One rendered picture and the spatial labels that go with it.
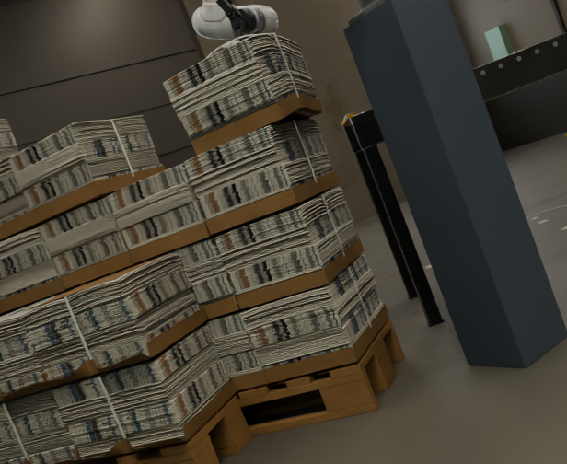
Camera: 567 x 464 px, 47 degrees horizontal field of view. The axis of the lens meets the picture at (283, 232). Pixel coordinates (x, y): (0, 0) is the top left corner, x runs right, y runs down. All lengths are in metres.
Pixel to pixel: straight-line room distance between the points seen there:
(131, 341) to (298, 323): 0.46
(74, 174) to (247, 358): 0.76
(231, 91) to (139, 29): 5.02
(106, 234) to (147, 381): 0.53
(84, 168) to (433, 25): 1.08
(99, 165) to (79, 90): 4.31
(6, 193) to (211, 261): 0.75
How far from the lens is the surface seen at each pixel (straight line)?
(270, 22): 2.27
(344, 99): 7.18
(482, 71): 2.43
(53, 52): 6.45
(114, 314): 1.75
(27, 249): 2.30
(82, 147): 2.07
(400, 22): 1.73
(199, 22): 2.35
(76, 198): 2.10
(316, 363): 1.86
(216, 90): 1.81
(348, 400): 1.88
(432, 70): 1.75
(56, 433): 2.05
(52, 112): 6.26
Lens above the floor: 0.67
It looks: 4 degrees down
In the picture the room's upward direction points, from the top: 21 degrees counter-clockwise
